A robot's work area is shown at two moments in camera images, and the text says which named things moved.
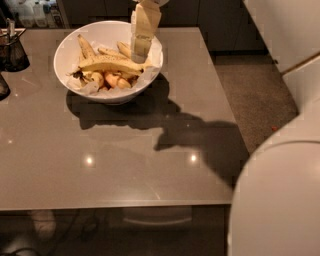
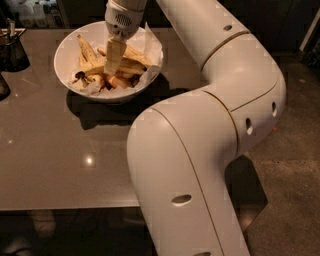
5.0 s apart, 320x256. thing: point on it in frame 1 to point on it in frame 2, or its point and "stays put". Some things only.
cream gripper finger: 147,17 to 114,53
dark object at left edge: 5,90 stays put
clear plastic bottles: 39,13 stays put
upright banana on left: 86,51 stays put
